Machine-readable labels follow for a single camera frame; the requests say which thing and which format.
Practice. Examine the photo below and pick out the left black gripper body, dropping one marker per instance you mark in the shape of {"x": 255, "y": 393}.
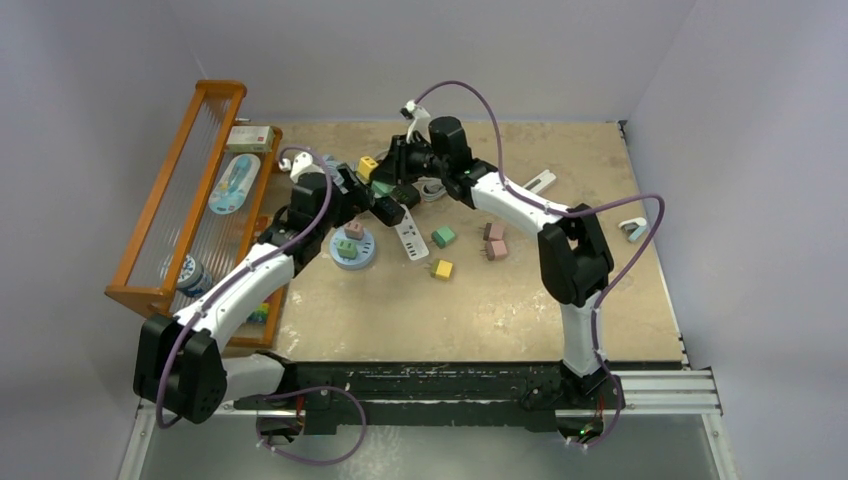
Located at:
{"x": 345, "y": 207}

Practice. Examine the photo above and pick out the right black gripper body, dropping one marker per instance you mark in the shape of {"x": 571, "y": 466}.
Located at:
{"x": 412, "y": 161}

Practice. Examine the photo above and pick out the long black power strip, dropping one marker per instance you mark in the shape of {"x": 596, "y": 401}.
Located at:
{"x": 388, "y": 211}

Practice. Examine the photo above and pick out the round blue power hub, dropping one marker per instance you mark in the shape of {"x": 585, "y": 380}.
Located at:
{"x": 367, "y": 250}

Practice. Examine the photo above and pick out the white power strip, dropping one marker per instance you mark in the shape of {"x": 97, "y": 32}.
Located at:
{"x": 411, "y": 239}

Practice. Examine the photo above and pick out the green charger plug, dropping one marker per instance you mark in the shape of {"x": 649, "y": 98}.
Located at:
{"x": 443, "y": 236}

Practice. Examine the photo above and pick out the pink charger plug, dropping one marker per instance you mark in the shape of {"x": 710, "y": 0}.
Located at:
{"x": 493, "y": 232}
{"x": 495, "y": 250}

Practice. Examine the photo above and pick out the yellow charger plug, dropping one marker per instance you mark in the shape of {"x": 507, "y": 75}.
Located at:
{"x": 441, "y": 269}

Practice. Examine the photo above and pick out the short black power strip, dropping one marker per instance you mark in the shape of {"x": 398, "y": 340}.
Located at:
{"x": 407, "y": 195}

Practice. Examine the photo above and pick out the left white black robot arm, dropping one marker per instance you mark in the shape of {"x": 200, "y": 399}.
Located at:
{"x": 180, "y": 365}

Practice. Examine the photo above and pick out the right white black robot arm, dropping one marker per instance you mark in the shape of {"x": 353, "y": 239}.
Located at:
{"x": 575, "y": 259}

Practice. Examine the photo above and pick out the white pink box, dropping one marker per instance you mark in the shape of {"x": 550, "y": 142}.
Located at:
{"x": 250, "y": 139}

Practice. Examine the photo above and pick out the blue packaged item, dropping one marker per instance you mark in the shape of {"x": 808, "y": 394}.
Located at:
{"x": 231, "y": 191}

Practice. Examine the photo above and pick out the white clip object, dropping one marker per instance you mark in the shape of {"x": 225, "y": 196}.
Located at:
{"x": 541, "y": 182}

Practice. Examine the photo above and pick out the orange wooden shelf rack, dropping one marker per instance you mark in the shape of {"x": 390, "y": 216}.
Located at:
{"x": 176, "y": 220}

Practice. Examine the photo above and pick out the colourful marker pack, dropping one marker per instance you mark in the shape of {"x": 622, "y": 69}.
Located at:
{"x": 260, "y": 314}

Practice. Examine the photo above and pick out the blue white tape roll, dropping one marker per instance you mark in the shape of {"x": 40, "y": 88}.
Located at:
{"x": 193, "y": 280}

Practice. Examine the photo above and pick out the white blue clip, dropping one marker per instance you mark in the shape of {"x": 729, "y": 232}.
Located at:
{"x": 634, "y": 228}

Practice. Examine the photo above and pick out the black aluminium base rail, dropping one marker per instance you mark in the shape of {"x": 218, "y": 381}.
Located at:
{"x": 317, "y": 397}

